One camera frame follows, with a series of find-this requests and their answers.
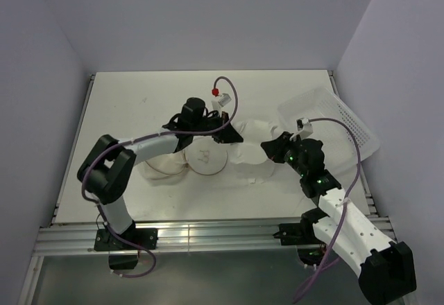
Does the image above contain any round mesh laundry bag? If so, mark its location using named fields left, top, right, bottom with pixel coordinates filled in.
left=137, top=137, right=228, bottom=181

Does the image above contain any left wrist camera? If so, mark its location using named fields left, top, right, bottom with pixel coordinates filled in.
left=211, top=93, right=232, bottom=112

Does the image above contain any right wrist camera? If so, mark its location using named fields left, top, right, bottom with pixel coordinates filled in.
left=296, top=118, right=314, bottom=139

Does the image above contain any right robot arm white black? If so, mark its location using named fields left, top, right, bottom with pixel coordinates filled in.
left=261, top=132, right=417, bottom=304

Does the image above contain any white perforated plastic basket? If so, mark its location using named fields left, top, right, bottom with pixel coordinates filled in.
left=277, top=87, right=380, bottom=173

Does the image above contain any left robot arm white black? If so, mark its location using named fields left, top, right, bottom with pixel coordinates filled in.
left=77, top=98, right=243, bottom=249

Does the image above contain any aluminium rail frame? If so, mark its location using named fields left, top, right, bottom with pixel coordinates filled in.
left=20, top=71, right=417, bottom=305

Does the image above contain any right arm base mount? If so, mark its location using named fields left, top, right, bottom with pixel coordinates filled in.
left=273, top=223, right=327, bottom=269

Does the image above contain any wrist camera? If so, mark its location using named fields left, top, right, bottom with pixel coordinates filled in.
left=296, top=118, right=314, bottom=139
left=211, top=93, right=232, bottom=112

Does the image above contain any white bra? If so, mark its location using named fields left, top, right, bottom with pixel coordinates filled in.
left=228, top=119, right=278, bottom=184

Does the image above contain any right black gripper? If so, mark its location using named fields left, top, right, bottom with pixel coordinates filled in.
left=260, top=131, right=307, bottom=177

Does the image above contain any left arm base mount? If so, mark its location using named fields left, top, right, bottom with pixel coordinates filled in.
left=93, top=228, right=157, bottom=278

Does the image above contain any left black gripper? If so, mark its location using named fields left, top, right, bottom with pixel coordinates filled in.
left=191, top=111, right=243, bottom=144

